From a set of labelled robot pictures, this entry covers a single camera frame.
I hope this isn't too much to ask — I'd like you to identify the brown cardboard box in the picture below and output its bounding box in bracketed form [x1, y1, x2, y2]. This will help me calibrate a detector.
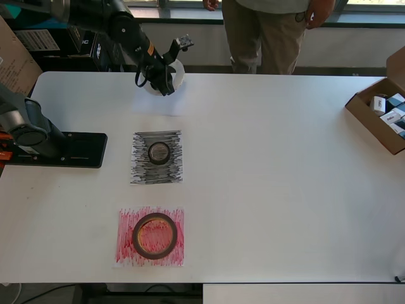
[385, 46, 405, 84]

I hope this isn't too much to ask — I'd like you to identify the black floor cable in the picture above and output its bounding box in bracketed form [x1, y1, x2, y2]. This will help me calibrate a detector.
[18, 283, 80, 304]

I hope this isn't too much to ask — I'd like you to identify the grey carton with printed text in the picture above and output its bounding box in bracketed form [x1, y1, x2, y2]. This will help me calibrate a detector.
[14, 28, 61, 51]

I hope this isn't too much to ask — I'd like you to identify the dark blue carton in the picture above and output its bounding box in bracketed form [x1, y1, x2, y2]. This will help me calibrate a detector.
[18, 12, 69, 31]

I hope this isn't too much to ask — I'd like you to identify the black printed carton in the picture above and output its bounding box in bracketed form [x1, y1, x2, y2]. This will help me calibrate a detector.
[93, 33, 127, 73]

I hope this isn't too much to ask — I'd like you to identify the teal carton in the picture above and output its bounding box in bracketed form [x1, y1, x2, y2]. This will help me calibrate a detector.
[4, 0, 25, 20]

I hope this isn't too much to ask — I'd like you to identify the person in grey shirt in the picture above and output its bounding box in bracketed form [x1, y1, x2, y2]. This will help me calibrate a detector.
[221, 0, 313, 75]

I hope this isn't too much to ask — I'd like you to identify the black camera cable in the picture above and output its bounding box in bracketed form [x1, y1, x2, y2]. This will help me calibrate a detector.
[135, 61, 152, 89]

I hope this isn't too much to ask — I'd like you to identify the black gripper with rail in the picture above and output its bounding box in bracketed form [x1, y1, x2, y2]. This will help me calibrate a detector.
[148, 55, 175, 97]

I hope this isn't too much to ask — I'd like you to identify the open cardboard box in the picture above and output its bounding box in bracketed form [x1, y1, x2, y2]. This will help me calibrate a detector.
[344, 77, 405, 156]

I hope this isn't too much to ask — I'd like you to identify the small white carton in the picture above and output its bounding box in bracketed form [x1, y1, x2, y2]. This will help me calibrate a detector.
[371, 96, 387, 115]
[379, 110, 402, 125]
[389, 117, 405, 139]

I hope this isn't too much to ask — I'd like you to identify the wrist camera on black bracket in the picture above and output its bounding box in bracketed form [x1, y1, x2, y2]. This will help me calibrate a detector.
[163, 34, 194, 64]

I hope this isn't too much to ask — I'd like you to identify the person left hand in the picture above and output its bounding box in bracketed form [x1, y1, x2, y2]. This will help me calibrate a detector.
[306, 4, 330, 30]

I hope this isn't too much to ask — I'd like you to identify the red scribbled paper sheet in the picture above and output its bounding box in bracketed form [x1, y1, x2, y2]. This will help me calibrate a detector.
[113, 206, 186, 269]

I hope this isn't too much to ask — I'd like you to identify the red tape roll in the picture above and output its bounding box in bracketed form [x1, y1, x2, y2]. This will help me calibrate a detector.
[132, 212, 178, 260]

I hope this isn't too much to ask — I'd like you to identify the cardboard box with shipping label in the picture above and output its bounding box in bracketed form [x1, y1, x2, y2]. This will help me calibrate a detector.
[0, 15, 44, 98]

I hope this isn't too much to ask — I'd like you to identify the white tape roll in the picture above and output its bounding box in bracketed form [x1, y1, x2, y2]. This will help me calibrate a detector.
[144, 59, 187, 96]

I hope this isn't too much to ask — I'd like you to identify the black scribbled paper sheet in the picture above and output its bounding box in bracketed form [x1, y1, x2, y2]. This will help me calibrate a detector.
[129, 129, 184, 186]

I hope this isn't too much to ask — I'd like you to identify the black carton with gold print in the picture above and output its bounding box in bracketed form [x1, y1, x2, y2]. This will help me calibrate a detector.
[66, 27, 99, 58]

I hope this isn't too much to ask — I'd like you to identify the blank white paper sheet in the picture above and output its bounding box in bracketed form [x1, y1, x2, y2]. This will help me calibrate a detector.
[131, 78, 189, 117]

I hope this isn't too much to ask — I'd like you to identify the black tape roll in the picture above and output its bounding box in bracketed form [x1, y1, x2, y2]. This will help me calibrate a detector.
[147, 141, 172, 165]

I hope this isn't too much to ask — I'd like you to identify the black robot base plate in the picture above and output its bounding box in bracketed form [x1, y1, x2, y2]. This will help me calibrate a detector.
[6, 132, 108, 169]

